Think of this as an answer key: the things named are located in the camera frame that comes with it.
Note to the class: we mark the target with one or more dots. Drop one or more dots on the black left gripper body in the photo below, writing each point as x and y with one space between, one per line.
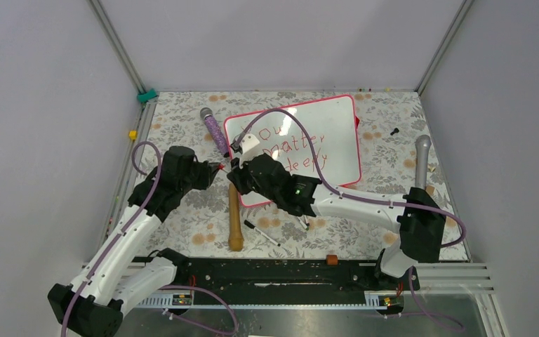
203 175

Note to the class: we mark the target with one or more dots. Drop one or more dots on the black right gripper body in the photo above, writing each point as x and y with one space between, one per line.
246 184

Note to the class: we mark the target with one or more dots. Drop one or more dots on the pink framed whiteboard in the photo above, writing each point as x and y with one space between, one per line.
323 139

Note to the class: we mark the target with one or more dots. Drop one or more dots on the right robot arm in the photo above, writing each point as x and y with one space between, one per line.
415 217

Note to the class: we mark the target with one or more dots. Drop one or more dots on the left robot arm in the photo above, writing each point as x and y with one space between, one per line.
96 301

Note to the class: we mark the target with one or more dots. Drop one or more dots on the purple glitter microphone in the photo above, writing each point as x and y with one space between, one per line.
214 129

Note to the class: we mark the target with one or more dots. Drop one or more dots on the green capped marker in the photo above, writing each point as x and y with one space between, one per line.
304 223

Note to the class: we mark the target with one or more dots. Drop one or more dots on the black capped marker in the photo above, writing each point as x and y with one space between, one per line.
260 232

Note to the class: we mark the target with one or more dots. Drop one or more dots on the wooden rolling pin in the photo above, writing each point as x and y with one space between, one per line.
235 239

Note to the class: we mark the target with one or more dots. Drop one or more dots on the teal corner clamp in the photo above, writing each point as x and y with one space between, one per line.
146 96

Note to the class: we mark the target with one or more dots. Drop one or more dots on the brown small cube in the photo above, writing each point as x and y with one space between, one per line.
331 259

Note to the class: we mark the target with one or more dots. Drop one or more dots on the silver microphone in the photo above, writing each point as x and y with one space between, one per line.
422 148

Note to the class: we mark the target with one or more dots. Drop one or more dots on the small wooden cube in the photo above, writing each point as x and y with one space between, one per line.
430 189

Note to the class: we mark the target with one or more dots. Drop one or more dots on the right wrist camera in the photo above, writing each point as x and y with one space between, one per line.
249 145

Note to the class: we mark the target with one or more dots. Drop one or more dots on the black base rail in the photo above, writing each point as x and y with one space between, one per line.
265 282

